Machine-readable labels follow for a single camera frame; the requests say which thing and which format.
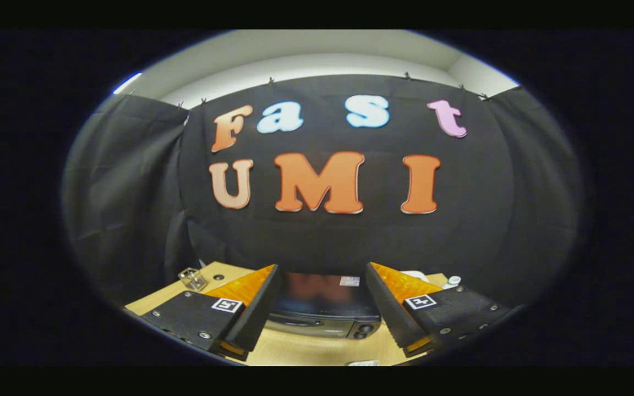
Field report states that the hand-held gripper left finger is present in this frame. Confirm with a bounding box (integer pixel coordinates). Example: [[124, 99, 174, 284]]
[[138, 264, 283, 362]]

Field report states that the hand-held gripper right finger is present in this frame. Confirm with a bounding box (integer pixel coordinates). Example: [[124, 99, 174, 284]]
[[365, 262, 516, 358]]

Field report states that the black backdrop cloth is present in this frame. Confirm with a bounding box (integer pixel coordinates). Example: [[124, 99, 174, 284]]
[[61, 74, 584, 309]]

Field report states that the black toaster oven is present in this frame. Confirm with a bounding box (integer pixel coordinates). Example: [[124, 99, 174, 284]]
[[265, 272, 382, 340]]

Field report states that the small metal wire holder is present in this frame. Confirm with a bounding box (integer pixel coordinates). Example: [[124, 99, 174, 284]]
[[178, 267, 207, 292]]

